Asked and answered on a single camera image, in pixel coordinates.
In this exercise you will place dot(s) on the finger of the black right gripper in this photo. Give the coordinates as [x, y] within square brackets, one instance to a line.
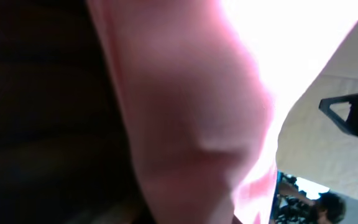
[350, 124]

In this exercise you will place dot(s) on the pink t-shirt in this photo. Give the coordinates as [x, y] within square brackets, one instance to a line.
[204, 87]

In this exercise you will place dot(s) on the dark-haired person in background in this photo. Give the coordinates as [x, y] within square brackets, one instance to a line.
[292, 206]

